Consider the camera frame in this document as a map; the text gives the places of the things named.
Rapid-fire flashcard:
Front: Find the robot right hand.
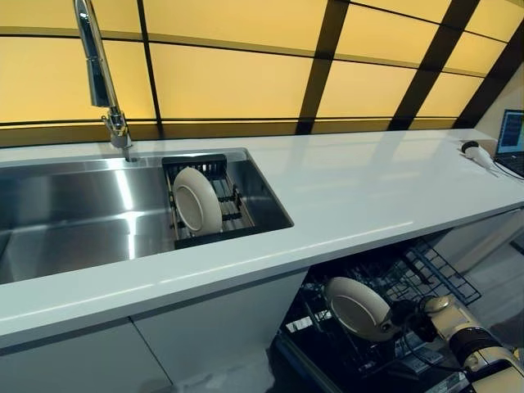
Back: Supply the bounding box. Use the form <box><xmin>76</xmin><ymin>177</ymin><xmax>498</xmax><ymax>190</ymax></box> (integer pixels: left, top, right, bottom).
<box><xmin>382</xmin><ymin>298</ymin><xmax>438</xmax><ymax>345</ymax></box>

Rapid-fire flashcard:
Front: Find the cream round plate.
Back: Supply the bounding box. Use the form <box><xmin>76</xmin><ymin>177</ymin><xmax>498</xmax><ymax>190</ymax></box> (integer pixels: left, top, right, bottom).
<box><xmin>323</xmin><ymin>276</ymin><xmax>396</xmax><ymax>343</ymax></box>
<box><xmin>172</xmin><ymin>165</ymin><xmax>224</xmax><ymax>235</ymax></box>

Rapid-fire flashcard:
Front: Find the built-in dishwasher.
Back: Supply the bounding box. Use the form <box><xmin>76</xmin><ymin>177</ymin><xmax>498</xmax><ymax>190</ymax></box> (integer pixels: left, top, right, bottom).
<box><xmin>268</xmin><ymin>228</ymin><xmax>524</xmax><ymax>393</ymax></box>

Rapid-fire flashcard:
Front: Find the white handheld device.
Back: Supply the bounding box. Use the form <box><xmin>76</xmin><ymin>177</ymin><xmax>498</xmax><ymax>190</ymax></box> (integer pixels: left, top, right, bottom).
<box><xmin>458</xmin><ymin>140</ymin><xmax>503</xmax><ymax>177</ymax></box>

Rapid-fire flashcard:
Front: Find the black sink dish rack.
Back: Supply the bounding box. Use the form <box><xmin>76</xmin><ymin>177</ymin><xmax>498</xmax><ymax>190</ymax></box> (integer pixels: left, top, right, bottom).
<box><xmin>161</xmin><ymin>153</ymin><xmax>255</xmax><ymax>251</ymax></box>

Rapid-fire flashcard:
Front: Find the dark laptop computer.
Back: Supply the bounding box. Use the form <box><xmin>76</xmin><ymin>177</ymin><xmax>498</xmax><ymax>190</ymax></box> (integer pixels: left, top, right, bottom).
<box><xmin>492</xmin><ymin>108</ymin><xmax>524</xmax><ymax>179</ymax></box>

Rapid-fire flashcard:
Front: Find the white kitchen cabinet front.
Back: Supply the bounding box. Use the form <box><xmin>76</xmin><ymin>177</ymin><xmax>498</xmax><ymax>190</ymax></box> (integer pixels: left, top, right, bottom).
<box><xmin>0</xmin><ymin>269</ymin><xmax>309</xmax><ymax>393</ymax></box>

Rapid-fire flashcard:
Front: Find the stainless steel sink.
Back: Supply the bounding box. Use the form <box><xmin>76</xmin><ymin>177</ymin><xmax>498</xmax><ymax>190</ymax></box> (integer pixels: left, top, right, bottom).
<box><xmin>0</xmin><ymin>147</ymin><xmax>295</xmax><ymax>287</ymax></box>

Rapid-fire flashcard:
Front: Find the chrome kitchen faucet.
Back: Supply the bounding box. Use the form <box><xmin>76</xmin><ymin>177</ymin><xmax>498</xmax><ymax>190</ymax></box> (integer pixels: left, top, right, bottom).
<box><xmin>72</xmin><ymin>0</ymin><xmax>135</xmax><ymax>164</ymax></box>

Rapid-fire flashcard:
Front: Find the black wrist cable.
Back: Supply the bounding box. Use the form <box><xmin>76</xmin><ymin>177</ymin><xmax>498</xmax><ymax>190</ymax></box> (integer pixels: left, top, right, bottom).
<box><xmin>399</xmin><ymin>337</ymin><xmax>454</xmax><ymax>372</ymax></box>

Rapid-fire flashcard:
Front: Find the dishwasher wire rack flat basket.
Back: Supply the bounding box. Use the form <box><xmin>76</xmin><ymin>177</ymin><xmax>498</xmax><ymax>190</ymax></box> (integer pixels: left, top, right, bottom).
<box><xmin>383</xmin><ymin>239</ymin><xmax>482</xmax><ymax>307</ymax></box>

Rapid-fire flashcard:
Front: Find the dishwasher wire rack with plate tines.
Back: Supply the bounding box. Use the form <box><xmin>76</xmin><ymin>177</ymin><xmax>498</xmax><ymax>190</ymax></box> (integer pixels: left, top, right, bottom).
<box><xmin>278</xmin><ymin>261</ymin><xmax>451</xmax><ymax>377</ymax></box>

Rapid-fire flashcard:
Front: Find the thin laptop cable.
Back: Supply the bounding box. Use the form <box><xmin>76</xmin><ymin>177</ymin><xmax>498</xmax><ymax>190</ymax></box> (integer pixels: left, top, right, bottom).
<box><xmin>490</xmin><ymin>160</ymin><xmax>524</xmax><ymax>180</ymax></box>

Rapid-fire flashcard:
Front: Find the yellow backlit window wall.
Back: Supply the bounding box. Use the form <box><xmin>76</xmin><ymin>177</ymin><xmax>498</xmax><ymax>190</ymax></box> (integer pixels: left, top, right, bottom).
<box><xmin>0</xmin><ymin>0</ymin><xmax>524</xmax><ymax>149</ymax></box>

